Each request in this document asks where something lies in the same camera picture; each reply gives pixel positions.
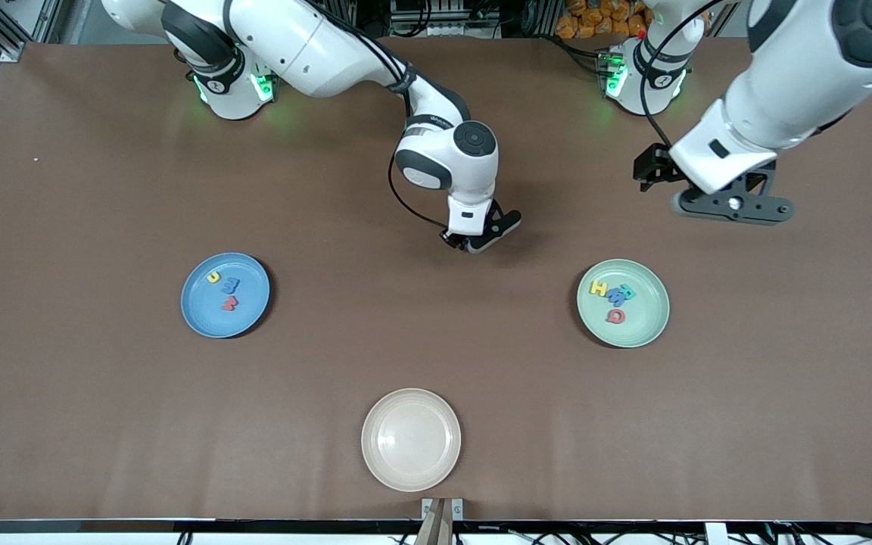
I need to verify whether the blue plate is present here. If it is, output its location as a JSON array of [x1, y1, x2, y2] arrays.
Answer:
[[180, 252, 272, 339]]

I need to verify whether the pale green plate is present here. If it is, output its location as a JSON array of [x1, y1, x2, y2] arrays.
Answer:
[[576, 259, 671, 349]]

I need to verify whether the metal rack device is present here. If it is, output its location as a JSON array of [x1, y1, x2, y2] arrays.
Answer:
[[389, 0, 486, 39]]

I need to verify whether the aluminium frame post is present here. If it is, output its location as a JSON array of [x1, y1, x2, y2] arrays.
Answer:
[[0, 0, 66, 63]]

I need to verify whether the orange packets pile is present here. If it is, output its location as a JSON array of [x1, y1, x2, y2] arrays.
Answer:
[[556, 0, 650, 40]]

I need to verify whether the metal table edge bracket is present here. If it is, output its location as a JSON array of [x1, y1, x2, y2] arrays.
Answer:
[[421, 497, 464, 523]]

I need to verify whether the black cable bundle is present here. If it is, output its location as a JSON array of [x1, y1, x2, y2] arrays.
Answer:
[[765, 506, 872, 545]]

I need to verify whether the beige plate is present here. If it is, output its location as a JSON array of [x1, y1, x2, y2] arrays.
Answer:
[[361, 388, 462, 493]]

